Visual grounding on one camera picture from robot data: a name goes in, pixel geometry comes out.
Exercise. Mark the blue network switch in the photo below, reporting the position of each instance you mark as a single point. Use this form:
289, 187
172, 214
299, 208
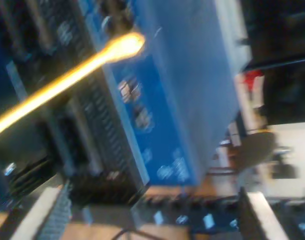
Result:
192, 87

